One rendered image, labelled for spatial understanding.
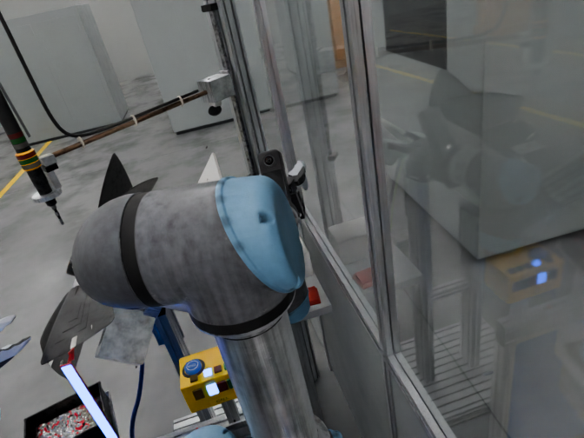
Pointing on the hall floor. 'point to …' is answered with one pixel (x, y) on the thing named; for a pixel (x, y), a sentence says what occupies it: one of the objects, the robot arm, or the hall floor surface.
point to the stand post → (176, 348)
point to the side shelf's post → (306, 369)
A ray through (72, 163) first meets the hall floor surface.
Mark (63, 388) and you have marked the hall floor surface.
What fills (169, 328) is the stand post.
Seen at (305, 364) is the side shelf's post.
